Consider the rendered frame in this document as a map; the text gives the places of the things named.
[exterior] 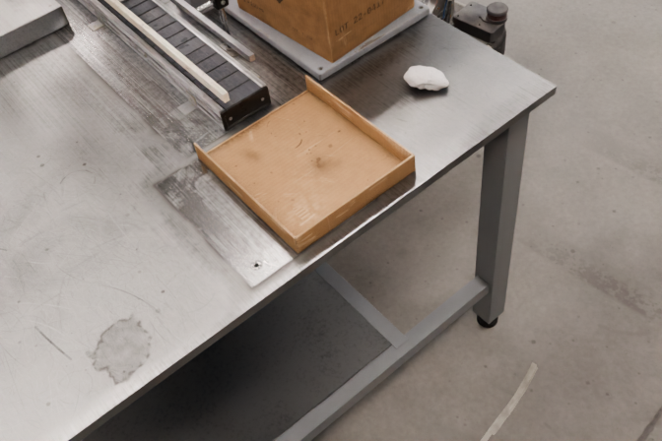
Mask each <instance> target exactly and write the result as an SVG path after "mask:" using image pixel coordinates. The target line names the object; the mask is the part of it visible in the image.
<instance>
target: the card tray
mask: <svg viewBox="0 0 662 441"><path fill-rule="evenodd" d="M305 81H306V87H307V90H306V91H305V92H303V93H302V94H299V95H298V96H296V97H295V98H293V99H291V100H290V101H288V102H286V103H285V104H283V105H282V106H280V107H278V108H277V109H275V110H274V111H272V112H270V113H269V114H267V115H265V116H264V117H262V118H261V119H259V120H257V121H256V122H254V123H253V124H251V125H249V126H248V127H246V128H244V129H243V130H241V131H240V132H238V133H236V134H235V135H233V136H232V137H230V138H228V139H227V140H225V141H223V142H222V143H220V144H219V145H217V146H215V147H214V148H213V149H212V150H210V151H208V152H207V153H205V152H204V151H203V150H202V149H201V148H200V147H199V146H198V145H197V144H196V143H194V147H195V150H196V153H197V156H198V158H199V159H200V160H201V161H202V162H203V163H204V164H205V165H206V166H207V167H208V168H209V169H210V170H211V171H212V172H214V173H215V174H216V175H217V176H218V177H219V178H220V179H221V180H222V181H223V182H224V183H225V184H226V185H227V186H228V187H229V188H230V189H231V190H232V191H233V192H234V193H235V195H236V196H238V197H239V198H240V199H241V200H242V201H243V202H244V203H245V204H246V205H247V206H248V207H249V208H250V209H251V210H252V211H253V212H254V213H255V214H256V215H257V216H258V217H260V218H261V219H263V220H264V221H265V222H266V223H267V224H268V225H269V226H270V227H271V228H272V229H273V230H274V231H275V232H276V233H277V234H278V235H279V236H280V237H281V238H282V239H283V240H284V241H285V242H287V243H288V244H289V245H290V246H291V247H292V248H293V249H294V250H295V251H296V252H297V253H298V254H299V253H300V252H301V251H303V250H304V249H306V248H307V247H308V246H310V245H311V244H313V243H314V242H315V241H317V240H318V239H320V238H321V237H322V236H324V235H325V234H327V233H328V232H329V231H331V230H332V229H334V228H335V227H336V226H338V225H339V224H341V223H342V222H343V221H345V220H347V219H348V218H349V217H351V216H352V215H354V214H355V213H356V212H358V211H359V210H361V209H362V208H363V207H365V206H366V205H368V204H369V203H370V202H372V201H373V200H375V199H376V198H377V197H379V196H380V195H382V194H383V193H384V192H386V191H387V190H389V189H390V188H391V187H393V186H394V185H396V184H397V183H398V182H400V181H401V180H403V179H404V178H405V177H407V176H408V175H410V174H411V173H412V172H414V171H415V170H416V167H415V155H414V154H413V153H411V152H410V151H409V150H407V149H406V148H405V147H403V146H402V145H401V144H399V143H398V142H397V141H395V140H394V139H393V138H391V137H390V136H388V135H387V134H386V133H384V132H383V131H382V130H380V129H379V128H378V127H376V126H375V125H374V124H372V123H371V122H369V121H368V120H367V119H365V118H364V117H363V116H361V115H360V114H359V113H357V112H356V111H355V110H353V109H352V108H350V107H349V106H348V105H347V104H345V103H344V102H343V101H341V100H340V99H338V98H337V97H336V96H334V95H333V94H331V93H330V92H328V91H327V90H326V89H324V88H323V87H322V86H320V85H319V84H318V83H316V82H315V81H314V80H312V79H311V78H309V77H308V76H307V75H305Z"/></svg>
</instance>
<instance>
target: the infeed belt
mask: <svg viewBox="0 0 662 441"><path fill-rule="evenodd" d="M98 1H99V2H101V3H102V5H103V6H104V7H105V8H106V9H108V10H109V11H110V12H111V13H112V14H113V15H115V16H116V17H117V18H118V19H119V20H120V21H122V22H123V23H124V24H125V25H126V26H127V27H129V28H130V29H131V30H132V31H133V32H134V33H136V34H138V35H139V36H140V37H141V38H142V39H144V40H145V41H146V42H147V43H148V44H149V45H151V46H152V47H153V48H154V49H155V50H156V51H157V52H159V54H160V55H161V56H162V57H163V58H165V59H166V60H167V61H168V62H169V63H170V64H172V65H173V66H174V67H175V68H176V69H177V70H179V71H180V72H181V73H182V74H183V75H184V76H185V77H187V78H188V79H189V80H190V81H191V82H192V83H194V84H195V85H196V86H197V87H198V88H199V89H201V90H202V91H203V92H204V93H205V94H206V95H208V96H209V97H210V98H211V99H212V100H213V101H215V102H216V103H217V104H218V105H219V106H220V107H222V108H223V109H224V110H229V109H230V108H232V107H234V106H235V105H237V104H239V103H240V102H242V101H244V100H245V99H247V98H249V97H250V96H252V95H254V94H256V93H258V92H259V91H261V90H262V88H261V87H260V86H258V85H257V84H256V83H255V82H253V81H252V80H251V79H250V78H248V77H247V76H246V75H245V74H243V73H242V72H241V71H240V70H238V69H237V68H236V67H235V66H233V64H232V63H231V62H229V61H228V60H227V59H226V58H224V57H223V56H222V55H220V54H219V53H217V51H215V50H214V49H213V48H212V47H210V46H209V45H208V44H207V43H205V42H204V41H203V40H202V39H200V38H199V37H198V36H196V35H195V34H194V33H193V32H192V31H190V30H189V29H187V28H186V27H185V26H184V25H182V24H181V23H180V22H179V21H177V20H176V19H175V18H174V17H172V16H171V15H170V14H168V13H167V12H166V11H165V10H164V9H162V8H161V7H160V6H159V5H157V4H156V3H155V2H154V1H152V0H128V1H126V2H124V3H121V4H123V5H124V6H125V7H126V8H127V9H128V10H130V11H131V12H132V13H133V14H134V15H136V16H137V17H138V18H139V19H140V20H142V21H143V22H144V23H145V24H146V25H148V26H149V27H150V28H151V29H152V30H154V31H155V32H156V33H157V34H159V35H160V36H161V37H162V38H163V39H165V40H166V41H167V42H168V43H169V44H171V45H172V46H173V47H174V48H175V49H177V50H178V51H179V52H180V53H181V54H183V55H184V56H185V57H186V58H187V59H188V60H190V61H191V62H192V63H193V64H194V65H196V66H197V67H198V68H199V69H200V70H202V71H203V72H204V73H205V74H206V75H208V76H209V77H210V78H211V79H212V80H214V81H215V82H216V83H217V84H218V85H220V86H221V87H222V88H223V89H224V90H226V91H227V92H228V94H229V98H230V100H229V101H227V102H223V101H222V100H221V99H219V98H218V97H217V96H216V95H215V94H213V93H212V92H211V91H210V90H209V89H207V88H206V87H205V86H204V85H203V84H202V83H200V82H199V81H198V80H197V79H196V78H195V77H193V76H192V75H191V74H190V73H189V72H188V71H186V70H185V69H184V68H183V67H182V66H181V65H179V64H178V63H177V62H176V61H175V60H173V59H172V58H171V57H170V56H169V55H168V54H166V53H165V52H164V51H163V50H162V49H161V48H159V47H158V46H157V45H156V44H155V43H154V42H152V41H151V40H150V39H149V38H148V37H147V36H145V35H144V34H143V33H142V32H141V31H139V30H138V29H137V28H136V27H135V26H133V25H132V24H131V23H130V22H129V21H128V20H126V19H125V18H124V17H123V16H122V15H121V14H119V13H118V12H117V11H116V10H115V9H114V8H112V7H111V6H110V5H109V4H108V3H107V2H105V1H104V0H98Z"/></svg>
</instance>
